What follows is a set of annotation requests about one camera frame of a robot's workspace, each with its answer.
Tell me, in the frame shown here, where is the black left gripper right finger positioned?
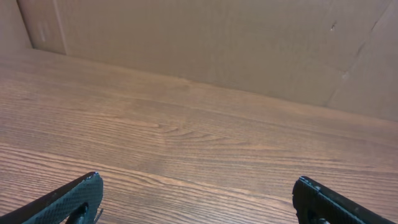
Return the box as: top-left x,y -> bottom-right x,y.
292,176 -> 394,224

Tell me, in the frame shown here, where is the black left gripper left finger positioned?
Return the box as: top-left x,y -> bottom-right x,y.
1,172 -> 103,224

